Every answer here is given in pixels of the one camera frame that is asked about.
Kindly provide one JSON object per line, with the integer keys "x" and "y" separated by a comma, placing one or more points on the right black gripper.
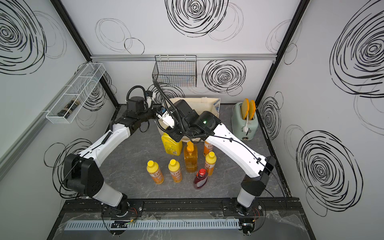
{"x": 176, "y": 137}

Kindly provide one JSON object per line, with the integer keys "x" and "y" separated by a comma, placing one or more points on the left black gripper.
{"x": 154, "y": 109}

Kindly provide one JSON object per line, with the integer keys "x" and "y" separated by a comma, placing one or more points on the yellow pump soap bottle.
{"x": 171, "y": 146}

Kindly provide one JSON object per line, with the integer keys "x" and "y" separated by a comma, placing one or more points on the amber dish soap bottle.
{"x": 191, "y": 157}

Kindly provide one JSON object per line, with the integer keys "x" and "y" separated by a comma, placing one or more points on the cream canvas shopping bag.
{"x": 202, "y": 104}

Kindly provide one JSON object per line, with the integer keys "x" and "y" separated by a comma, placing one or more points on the orange bottle yellow cap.
{"x": 207, "y": 148}
{"x": 175, "y": 170}
{"x": 155, "y": 172}
{"x": 211, "y": 160}

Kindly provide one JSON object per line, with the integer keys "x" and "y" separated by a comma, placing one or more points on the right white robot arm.
{"x": 179, "y": 120}

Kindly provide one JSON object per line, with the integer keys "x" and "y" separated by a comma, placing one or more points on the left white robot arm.
{"x": 82, "y": 171}

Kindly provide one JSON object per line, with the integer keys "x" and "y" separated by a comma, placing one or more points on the red liquid bottle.
{"x": 200, "y": 179}

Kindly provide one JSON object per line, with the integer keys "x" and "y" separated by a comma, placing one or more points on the yellow toast slice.
{"x": 245, "y": 108}

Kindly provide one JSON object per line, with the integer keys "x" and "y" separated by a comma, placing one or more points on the orange toast slice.
{"x": 252, "y": 110}

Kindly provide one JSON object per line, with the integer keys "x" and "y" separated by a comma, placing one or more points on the dark bottle in shelf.
{"x": 68, "y": 109}

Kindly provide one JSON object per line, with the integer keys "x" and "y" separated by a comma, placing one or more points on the black wire wall basket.
{"x": 176, "y": 70}

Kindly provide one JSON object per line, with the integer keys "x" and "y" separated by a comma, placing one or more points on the white wire wall shelf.
{"x": 80, "y": 88}

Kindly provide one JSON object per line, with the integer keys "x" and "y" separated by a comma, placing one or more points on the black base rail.
{"x": 227, "y": 207}

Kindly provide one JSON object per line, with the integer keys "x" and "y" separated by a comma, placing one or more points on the grey slotted cable duct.
{"x": 191, "y": 224}

